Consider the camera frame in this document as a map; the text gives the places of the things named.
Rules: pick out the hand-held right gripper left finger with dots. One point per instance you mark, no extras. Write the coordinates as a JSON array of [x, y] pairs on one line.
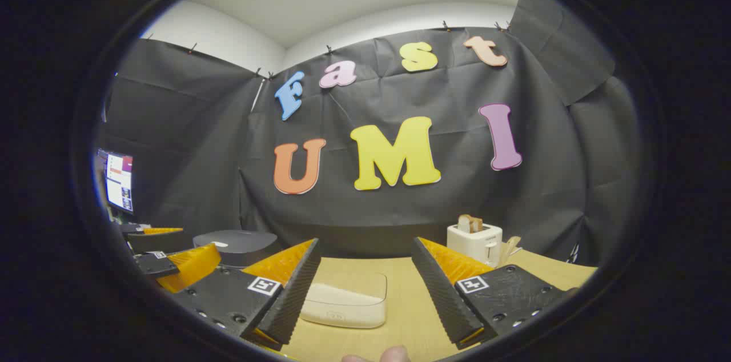
[[288, 299]]

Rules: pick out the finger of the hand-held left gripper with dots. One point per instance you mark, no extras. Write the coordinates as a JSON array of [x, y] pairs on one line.
[[191, 266], [160, 242]]

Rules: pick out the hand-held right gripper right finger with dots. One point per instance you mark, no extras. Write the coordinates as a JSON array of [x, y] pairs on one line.
[[442, 299]]

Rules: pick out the dark grey rice cooker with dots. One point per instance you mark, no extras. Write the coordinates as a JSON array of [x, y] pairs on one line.
[[237, 246]]

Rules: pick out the wooden spoon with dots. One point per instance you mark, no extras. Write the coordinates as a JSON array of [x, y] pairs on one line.
[[508, 249]]

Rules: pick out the clear plastic container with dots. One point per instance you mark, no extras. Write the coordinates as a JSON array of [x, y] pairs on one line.
[[348, 308]]

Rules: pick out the white toaster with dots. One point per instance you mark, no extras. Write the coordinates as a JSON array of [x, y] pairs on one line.
[[474, 243]]

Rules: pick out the computer monitor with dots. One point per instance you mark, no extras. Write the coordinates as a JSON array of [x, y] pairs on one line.
[[119, 180]]

